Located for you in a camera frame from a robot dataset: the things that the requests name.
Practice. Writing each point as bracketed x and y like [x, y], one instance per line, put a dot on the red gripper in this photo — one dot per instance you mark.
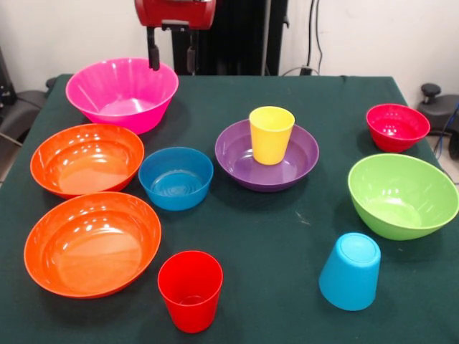
[175, 12]

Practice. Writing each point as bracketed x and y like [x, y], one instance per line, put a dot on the purple bowl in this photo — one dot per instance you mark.
[233, 165]

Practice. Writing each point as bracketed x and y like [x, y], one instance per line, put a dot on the yellow cup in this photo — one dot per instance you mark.
[270, 143]

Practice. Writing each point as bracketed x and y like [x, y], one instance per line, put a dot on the large pink bowl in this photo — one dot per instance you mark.
[122, 96]

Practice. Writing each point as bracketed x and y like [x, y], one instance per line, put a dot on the blue bowl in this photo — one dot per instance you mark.
[175, 178]

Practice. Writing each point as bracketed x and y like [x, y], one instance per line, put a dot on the orange bowl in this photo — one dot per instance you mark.
[92, 244]
[87, 160]

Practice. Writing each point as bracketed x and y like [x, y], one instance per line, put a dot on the black caster leg with knob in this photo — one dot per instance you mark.
[439, 107]
[21, 107]

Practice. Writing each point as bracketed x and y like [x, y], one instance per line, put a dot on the red cup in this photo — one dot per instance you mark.
[190, 290]

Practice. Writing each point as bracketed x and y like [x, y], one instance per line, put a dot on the small crimson bowl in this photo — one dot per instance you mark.
[397, 129]

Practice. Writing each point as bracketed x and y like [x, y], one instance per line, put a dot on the dark green tablecloth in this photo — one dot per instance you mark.
[279, 286]

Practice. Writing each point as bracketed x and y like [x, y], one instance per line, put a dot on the green bowl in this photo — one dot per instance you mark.
[401, 197]

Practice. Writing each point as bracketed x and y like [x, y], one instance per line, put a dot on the light blue cup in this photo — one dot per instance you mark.
[349, 272]

